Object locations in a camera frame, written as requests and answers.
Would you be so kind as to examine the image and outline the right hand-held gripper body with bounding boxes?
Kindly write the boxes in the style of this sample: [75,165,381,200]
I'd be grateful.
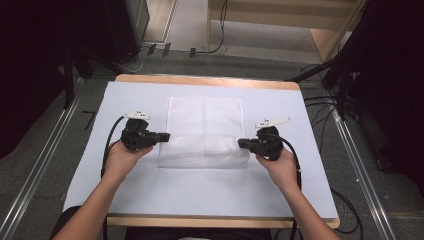
[252,116,293,162]

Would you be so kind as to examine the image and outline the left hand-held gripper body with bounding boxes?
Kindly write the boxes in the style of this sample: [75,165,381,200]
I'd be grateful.
[120,110,159,152]

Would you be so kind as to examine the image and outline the white mesh cloth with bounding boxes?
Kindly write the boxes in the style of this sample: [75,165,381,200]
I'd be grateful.
[157,96,251,169]

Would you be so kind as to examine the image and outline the person's left hand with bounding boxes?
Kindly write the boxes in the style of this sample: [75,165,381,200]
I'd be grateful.
[102,141,154,183]

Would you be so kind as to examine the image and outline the person's right hand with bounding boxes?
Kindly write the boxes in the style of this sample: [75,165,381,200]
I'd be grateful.
[255,148,302,194]

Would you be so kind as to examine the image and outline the pale table cover sheet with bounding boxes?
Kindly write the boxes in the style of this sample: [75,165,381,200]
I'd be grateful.
[62,81,340,220]

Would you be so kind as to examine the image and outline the wooden table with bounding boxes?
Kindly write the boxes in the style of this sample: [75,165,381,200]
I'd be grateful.
[105,73,341,230]

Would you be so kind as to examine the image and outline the black metal stand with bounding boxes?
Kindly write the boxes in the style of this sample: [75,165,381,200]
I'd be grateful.
[284,53,356,122]
[61,43,134,110]

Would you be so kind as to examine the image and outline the person's dark clothing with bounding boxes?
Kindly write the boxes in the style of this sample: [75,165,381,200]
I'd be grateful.
[49,205,274,240]

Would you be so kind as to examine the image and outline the dark cabinet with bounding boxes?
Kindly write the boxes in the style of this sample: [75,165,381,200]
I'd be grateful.
[102,0,151,65]

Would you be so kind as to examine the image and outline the black curtain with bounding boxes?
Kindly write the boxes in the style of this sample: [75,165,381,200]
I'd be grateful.
[343,0,424,189]
[0,0,108,160]

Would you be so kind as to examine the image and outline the light wooden shelf unit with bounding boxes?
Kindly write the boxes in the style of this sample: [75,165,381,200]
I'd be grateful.
[205,0,368,63]

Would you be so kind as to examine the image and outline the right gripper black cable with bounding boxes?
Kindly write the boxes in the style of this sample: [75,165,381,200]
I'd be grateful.
[266,132,303,240]

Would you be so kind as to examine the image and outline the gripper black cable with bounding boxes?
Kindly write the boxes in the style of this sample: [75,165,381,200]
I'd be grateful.
[266,132,303,240]
[100,115,128,240]

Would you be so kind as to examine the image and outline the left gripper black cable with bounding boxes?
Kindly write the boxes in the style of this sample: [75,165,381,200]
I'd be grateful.
[100,115,128,240]

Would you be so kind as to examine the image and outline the bundle of black floor cables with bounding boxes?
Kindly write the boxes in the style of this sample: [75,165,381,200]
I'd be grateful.
[299,62,359,149]

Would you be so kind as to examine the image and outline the white floor cable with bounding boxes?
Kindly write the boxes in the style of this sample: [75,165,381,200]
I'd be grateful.
[123,46,149,74]

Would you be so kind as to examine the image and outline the aluminium floor rail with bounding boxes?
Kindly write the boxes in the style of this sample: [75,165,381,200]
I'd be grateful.
[0,94,83,240]
[328,106,398,240]

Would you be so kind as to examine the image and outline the black floor cable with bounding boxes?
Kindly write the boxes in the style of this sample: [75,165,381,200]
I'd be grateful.
[195,0,230,55]

